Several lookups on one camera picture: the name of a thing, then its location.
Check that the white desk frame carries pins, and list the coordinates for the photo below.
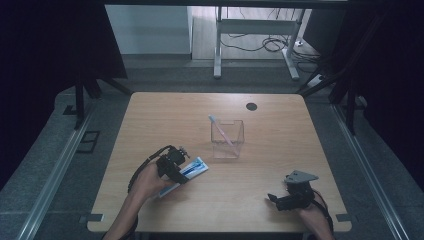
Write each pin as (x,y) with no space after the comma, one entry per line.
(255,26)

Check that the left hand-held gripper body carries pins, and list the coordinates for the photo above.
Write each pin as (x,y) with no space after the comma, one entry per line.
(170,160)

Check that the black round table grommet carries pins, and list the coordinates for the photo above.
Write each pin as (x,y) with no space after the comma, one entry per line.
(251,106)

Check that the person's right hand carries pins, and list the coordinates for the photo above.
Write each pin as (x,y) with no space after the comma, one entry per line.
(312,216)

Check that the white cabinet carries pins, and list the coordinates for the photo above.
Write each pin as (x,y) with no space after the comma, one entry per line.
(150,30)

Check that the clear plastic container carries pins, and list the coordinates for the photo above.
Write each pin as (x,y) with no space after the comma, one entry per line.
(227,138)

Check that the dark curtain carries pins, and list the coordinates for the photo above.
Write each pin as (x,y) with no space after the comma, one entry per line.
(50,50)
(393,66)

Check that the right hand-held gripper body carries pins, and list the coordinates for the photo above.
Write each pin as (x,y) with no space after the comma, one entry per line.
(299,193)

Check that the white and blue toothpaste tube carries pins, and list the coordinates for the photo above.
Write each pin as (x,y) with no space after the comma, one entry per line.
(193,170)

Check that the white power strip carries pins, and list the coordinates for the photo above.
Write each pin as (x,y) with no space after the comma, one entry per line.
(316,81)

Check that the metal floor rail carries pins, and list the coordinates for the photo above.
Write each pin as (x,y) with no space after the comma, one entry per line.
(363,170)
(56,173)

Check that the pink toothbrush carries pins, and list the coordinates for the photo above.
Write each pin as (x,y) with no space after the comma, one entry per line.
(222,133)

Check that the person's left hand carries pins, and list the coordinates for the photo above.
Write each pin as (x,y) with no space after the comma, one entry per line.
(150,182)

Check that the black metal stand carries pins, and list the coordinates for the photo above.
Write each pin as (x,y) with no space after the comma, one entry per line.
(350,96)
(80,100)

